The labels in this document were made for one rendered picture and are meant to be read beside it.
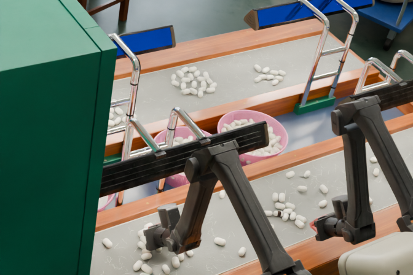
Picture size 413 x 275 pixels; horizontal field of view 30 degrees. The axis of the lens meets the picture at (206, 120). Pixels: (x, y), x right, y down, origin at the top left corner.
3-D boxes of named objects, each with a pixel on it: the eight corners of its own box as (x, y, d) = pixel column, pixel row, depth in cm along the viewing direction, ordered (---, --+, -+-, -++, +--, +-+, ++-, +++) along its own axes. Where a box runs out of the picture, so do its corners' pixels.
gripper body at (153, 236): (141, 229, 229) (153, 231, 222) (171, 220, 234) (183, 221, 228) (146, 250, 229) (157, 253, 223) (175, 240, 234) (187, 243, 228)
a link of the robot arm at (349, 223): (339, 115, 203) (374, 104, 207) (328, 108, 208) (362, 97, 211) (350, 250, 221) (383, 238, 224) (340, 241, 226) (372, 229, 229)
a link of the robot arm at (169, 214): (173, 253, 213) (201, 244, 217) (163, 213, 212) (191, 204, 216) (158, 247, 224) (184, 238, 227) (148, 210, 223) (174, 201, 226)
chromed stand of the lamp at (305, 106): (333, 105, 324) (365, 14, 296) (297, 115, 313) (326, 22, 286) (305, 79, 335) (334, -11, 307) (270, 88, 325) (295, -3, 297)
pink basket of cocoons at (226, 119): (296, 164, 289) (302, 145, 283) (238, 183, 275) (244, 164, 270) (255, 122, 305) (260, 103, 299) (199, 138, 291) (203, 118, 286)
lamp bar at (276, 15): (373, 7, 320) (379, -9, 315) (254, 31, 288) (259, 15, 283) (361, -3, 325) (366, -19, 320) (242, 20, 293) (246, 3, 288)
